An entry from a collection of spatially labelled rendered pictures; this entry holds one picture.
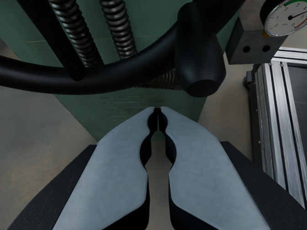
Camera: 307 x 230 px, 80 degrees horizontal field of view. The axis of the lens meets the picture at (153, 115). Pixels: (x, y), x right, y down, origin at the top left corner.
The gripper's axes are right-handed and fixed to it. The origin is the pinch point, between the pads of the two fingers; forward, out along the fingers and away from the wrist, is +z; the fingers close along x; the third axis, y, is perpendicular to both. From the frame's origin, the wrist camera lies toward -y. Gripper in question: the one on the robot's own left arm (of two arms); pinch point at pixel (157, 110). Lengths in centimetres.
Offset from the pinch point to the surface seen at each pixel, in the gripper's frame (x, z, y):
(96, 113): -21, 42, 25
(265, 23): 15.2, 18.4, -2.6
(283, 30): 18.6, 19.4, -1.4
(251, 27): 15.6, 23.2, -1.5
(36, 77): -11.3, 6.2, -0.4
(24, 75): -12.3, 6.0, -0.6
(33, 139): -62, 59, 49
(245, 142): 39, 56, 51
